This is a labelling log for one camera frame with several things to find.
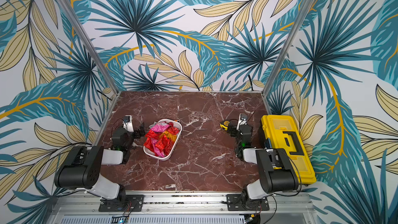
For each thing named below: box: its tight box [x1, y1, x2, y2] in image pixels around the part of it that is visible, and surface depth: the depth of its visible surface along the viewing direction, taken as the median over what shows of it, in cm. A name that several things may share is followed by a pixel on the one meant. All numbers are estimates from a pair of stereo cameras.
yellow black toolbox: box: [261, 114, 317, 185], surface depth 81 cm
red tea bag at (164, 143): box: [154, 134, 174, 157], surface depth 85 cm
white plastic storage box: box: [143, 118, 183, 161], surface depth 87 cm
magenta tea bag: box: [150, 121, 170, 133], surface depth 92 cm
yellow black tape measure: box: [219, 120, 231, 131], surface depth 101 cm
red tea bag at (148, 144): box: [143, 136, 155, 153], surface depth 87 cm
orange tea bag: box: [162, 130, 177, 143], surface depth 94 cm
